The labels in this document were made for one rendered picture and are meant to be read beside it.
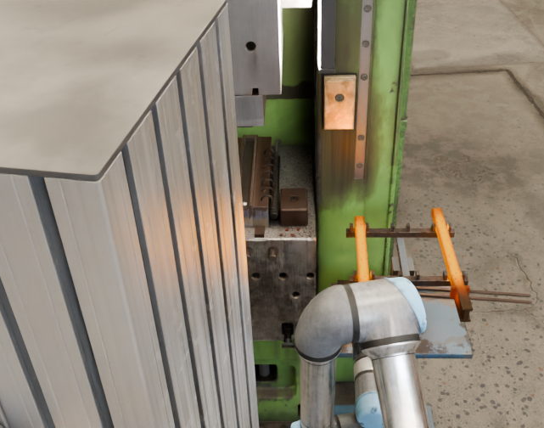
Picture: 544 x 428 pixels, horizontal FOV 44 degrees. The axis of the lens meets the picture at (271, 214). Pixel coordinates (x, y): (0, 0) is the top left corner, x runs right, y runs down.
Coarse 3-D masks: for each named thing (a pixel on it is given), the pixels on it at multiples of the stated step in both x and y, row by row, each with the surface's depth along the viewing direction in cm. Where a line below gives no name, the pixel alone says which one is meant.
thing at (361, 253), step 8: (360, 224) 199; (360, 232) 197; (360, 240) 194; (360, 248) 191; (360, 256) 188; (360, 264) 185; (360, 272) 183; (368, 272) 183; (360, 280) 180; (368, 280) 180
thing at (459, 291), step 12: (432, 216) 204; (444, 228) 196; (444, 240) 192; (444, 252) 188; (456, 264) 184; (456, 276) 180; (456, 288) 175; (468, 288) 175; (456, 300) 177; (468, 300) 171; (468, 312) 169
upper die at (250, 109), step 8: (256, 88) 187; (240, 96) 184; (248, 96) 184; (256, 96) 184; (264, 96) 192; (240, 104) 186; (248, 104) 185; (256, 104) 185; (264, 104) 191; (240, 112) 187; (248, 112) 187; (256, 112) 187; (264, 112) 191; (240, 120) 188; (248, 120) 188; (256, 120) 188; (264, 120) 190
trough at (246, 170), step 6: (246, 138) 238; (252, 138) 238; (246, 144) 237; (252, 144) 237; (246, 150) 234; (252, 150) 233; (246, 156) 230; (252, 156) 230; (246, 162) 227; (252, 162) 225; (246, 168) 225; (246, 174) 222; (246, 180) 219; (246, 186) 216; (246, 192) 214; (246, 198) 211
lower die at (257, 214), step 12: (240, 144) 236; (264, 144) 235; (240, 156) 228; (264, 156) 229; (240, 168) 222; (252, 168) 222; (264, 168) 223; (252, 180) 216; (252, 192) 211; (264, 192) 212; (252, 204) 208; (264, 204) 207; (252, 216) 208; (264, 216) 208
